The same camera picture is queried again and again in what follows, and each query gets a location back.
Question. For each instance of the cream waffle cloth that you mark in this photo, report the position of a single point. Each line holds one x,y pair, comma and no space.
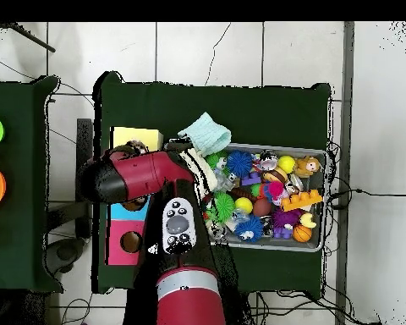
208,172

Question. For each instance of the mint green waffle cloth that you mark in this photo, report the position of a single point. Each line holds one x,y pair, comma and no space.
206,135

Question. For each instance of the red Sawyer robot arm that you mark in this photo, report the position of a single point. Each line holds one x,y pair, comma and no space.
145,172

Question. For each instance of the wooden box with three holes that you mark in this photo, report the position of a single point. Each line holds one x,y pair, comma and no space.
121,237

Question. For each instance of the shallow clear mesh bin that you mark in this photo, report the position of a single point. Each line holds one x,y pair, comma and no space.
319,179

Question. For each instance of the green spiky rubber ball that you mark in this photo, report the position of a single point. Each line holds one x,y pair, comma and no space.
223,204

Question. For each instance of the blue spiky rubber ball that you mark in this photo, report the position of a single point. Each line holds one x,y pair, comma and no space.
239,163

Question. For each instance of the yellow tennis ball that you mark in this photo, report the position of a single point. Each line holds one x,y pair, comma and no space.
244,204

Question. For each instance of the small brown football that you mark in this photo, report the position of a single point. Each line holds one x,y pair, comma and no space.
261,207

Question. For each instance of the blue spiky ball with eyes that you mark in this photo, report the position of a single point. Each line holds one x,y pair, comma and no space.
248,228

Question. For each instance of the dark green table cloth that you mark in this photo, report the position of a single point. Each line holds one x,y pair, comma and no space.
20,203
257,111

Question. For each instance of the purple fuzzy toy figure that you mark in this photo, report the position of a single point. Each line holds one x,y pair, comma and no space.
284,221

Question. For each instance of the orange plastic toy block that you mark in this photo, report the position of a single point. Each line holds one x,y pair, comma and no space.
301,199

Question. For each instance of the brown plush monkey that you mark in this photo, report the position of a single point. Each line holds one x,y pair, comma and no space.
308,166

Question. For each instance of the small orange basketball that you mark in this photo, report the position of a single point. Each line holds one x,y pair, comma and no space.
302,233

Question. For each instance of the black upright panel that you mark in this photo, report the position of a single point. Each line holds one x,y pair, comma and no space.
84,135

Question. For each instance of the grey rounded object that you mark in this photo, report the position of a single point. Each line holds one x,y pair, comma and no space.
66,252

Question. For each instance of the dark thin rod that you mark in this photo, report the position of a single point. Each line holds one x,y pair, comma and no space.
30,38

